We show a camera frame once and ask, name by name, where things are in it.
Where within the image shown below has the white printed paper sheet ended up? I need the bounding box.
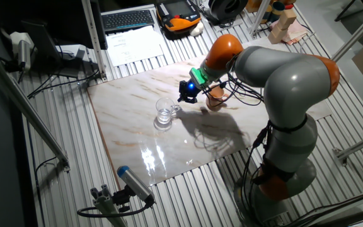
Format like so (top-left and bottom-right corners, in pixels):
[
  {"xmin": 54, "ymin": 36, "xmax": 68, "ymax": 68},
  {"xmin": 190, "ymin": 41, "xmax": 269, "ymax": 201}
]
[{"xmin": 105, "ymin": 25, "xmax": 165, "ymax": 67}]

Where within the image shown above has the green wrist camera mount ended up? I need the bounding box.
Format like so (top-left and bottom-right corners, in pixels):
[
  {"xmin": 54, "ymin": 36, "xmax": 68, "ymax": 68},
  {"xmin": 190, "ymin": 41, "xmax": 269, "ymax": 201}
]
[{"xmin": 189, "ymin": 67, "xmax": 208, "ymax": 90}]

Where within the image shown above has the slanted aluminium frame beam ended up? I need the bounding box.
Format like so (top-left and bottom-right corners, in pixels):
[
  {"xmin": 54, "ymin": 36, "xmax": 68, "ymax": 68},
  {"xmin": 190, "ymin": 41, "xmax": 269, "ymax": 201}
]
[{"xmin": 331, "ymin": 3, "xmax": 363, "ymax": 63}]

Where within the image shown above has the long aluminium profile beam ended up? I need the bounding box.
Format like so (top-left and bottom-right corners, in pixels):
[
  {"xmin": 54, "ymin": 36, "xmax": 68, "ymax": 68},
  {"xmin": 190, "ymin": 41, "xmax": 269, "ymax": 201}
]
[{"xmin": 0, "ymin": 44, "xmax": 71, "ymax": 173}]

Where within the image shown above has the slim aluminium post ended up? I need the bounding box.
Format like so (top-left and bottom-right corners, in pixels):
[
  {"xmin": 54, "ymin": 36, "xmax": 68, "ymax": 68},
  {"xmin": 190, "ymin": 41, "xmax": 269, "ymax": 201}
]
[{"xmin": 249, "ymin": 0, "xmax": 271, "ymax": 37}]

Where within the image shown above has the pink cloth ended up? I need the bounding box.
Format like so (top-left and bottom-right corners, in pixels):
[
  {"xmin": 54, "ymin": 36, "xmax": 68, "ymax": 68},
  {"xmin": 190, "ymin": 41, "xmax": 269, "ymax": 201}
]
[{"xmin": 284, "ymin": 20, "xmax": 310, "ymax": 47}]

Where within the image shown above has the aluminium profile camera mount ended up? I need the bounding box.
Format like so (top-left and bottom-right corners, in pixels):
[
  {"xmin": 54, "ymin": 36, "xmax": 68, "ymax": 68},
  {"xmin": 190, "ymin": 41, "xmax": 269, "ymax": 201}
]
[{"xmin": 89, "ymin": 184, "xmax": 129, "ymax": 227}]

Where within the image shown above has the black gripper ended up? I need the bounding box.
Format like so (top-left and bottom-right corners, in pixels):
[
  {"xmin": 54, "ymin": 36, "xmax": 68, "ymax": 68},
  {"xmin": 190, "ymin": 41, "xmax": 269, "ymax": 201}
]
[{"xmin": 177, "ymin": 79, "xmax": 201, "ymax": 104}]

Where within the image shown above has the black round spool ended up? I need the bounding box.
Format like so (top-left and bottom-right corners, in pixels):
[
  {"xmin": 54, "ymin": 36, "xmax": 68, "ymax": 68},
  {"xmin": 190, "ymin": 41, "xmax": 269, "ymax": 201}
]
[{"xmin": 208, "ymin": 0, "xmax": 249, "ymax": 23}]

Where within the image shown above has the clear glass mug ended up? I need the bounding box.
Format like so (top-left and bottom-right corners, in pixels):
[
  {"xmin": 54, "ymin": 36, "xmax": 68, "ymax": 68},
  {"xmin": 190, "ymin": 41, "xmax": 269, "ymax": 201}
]
[{"xmin": 155, "ymin": 97, "xmax": 182, "ymax": 125}]

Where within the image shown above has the short aluminium frame beam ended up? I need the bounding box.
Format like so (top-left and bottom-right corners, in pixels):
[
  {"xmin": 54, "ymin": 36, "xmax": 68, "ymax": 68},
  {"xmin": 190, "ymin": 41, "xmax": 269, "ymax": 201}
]
[{"xmin": 332, "ymin": 129, "xmax": 363, "ymax": 167}]

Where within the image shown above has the silver white camera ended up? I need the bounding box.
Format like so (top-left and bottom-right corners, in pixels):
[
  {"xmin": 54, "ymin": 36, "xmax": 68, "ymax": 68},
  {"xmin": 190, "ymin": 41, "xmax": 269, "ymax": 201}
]
[{"xmin": 9, "ymin": 31, "xmax": 34, "ymax": 72}]

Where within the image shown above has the marble pattern board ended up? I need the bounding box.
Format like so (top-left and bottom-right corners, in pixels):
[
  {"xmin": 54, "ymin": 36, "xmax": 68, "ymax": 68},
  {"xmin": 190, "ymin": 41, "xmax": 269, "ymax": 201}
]
[{"xmin": 86, "ymin": 37, "xmax": 333, "ymax": 187}]

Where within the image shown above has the black camera cable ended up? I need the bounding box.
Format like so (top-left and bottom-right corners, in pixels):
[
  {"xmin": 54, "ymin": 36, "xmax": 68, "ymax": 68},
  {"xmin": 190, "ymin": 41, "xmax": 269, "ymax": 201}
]
[{"xmin": 76, "ymin": 201, "xmax": 154, "ymax": 219}]

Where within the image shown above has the orange ceramic mug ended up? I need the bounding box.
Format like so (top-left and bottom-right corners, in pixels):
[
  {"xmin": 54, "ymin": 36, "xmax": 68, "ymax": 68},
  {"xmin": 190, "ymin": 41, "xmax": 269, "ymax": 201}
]
[{"xmin": 205, "ymin": 85, "xmax": 229, "ymax": 112}]

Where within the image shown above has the black monitor stand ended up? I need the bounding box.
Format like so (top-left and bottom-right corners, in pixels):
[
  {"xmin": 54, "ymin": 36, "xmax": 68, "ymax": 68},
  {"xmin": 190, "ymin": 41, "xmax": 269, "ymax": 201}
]
[{"xmin": 21, "ymin": 20, "xmax": 91, "ymax": 79}]

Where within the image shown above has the black keyboard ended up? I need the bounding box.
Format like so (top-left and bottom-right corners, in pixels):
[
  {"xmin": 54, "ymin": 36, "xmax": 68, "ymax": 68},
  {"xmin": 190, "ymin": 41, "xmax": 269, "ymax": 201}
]
[{"xmin": 101, "ymin": 9, "xmax": 156, "ymax": 33}]

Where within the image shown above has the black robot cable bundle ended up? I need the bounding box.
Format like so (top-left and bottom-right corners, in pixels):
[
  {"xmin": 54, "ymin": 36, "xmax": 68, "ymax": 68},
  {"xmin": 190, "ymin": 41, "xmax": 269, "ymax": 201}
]
[{"xmin": 202, "ymin": 72, "xmax": 279, "ymax": 223}]

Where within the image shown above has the black desk cable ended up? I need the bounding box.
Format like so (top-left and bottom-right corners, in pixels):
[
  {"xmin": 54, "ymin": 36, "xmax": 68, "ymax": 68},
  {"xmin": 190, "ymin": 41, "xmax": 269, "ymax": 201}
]
[{"xmin": 26, "ymin": 67, "xmax": 102, "ymax": 99}]

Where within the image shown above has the orange black teach pendant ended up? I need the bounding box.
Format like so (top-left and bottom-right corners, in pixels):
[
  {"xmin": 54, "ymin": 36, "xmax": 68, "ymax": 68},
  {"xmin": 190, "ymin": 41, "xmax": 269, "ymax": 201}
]
[{"xmin": 155, "ymin": 0, "xmax": 202, "ymax": 33}]

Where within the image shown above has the silver camera with blue cap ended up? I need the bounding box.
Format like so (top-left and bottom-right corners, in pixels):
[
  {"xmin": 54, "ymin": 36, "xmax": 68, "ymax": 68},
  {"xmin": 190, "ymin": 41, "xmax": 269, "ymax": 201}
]
[{"xmin": 117, "ymin": 165, "xmax": 156, "ymax": 204}]

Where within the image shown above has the white rounded object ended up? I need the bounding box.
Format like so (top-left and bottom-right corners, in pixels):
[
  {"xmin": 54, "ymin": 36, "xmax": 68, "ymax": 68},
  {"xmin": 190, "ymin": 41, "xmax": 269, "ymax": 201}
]
[{"xmin": 189, "ymin": 21, "xmax": 205, "ymax": 37}]

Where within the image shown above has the teal wooden cylinder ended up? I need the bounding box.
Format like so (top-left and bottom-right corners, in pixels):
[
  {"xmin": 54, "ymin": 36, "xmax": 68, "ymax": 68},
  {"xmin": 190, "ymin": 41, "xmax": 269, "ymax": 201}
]
[{"xmin": 271, "ymin": 1, "xmax": 285, "ymax": 22}]

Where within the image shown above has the aluminium profile post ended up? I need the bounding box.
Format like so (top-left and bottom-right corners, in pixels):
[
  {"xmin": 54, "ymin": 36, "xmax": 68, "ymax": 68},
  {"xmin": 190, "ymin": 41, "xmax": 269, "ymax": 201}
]
[{"xmin": 80, "ymin": 0, "xmax": 108, "ymax": 81}]

